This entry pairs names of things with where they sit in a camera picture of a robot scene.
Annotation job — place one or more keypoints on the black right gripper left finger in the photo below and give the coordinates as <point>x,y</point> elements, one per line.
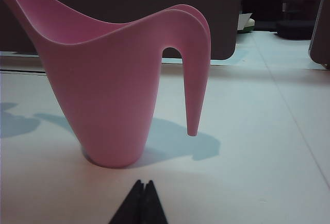
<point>130,208</point>

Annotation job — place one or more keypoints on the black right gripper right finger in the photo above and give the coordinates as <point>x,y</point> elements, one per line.
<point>154,208</point>

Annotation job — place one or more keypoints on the pink plastic watering can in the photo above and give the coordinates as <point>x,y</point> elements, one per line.
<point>103,92</point>

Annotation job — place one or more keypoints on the white and green object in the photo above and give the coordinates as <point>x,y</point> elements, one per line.
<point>246,24</point>

